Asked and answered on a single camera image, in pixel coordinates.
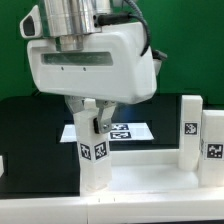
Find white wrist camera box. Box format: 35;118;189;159
19;5;43;39

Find white desk top tray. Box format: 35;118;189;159
80;149;224;199

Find black cables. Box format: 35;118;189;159
93;0;168;62

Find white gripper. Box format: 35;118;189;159
27;22;157;134

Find white L-shaped obstacle wall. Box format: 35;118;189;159
0;155;224;224

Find white marker sheet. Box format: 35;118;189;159
60;123;154;143

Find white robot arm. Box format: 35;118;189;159
20;0;156;133

